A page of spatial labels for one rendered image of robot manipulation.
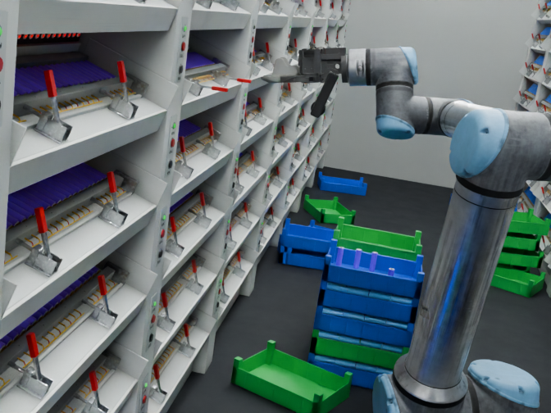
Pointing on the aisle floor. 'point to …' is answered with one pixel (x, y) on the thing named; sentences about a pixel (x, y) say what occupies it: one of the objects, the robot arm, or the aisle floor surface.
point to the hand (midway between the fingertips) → (267, 79)
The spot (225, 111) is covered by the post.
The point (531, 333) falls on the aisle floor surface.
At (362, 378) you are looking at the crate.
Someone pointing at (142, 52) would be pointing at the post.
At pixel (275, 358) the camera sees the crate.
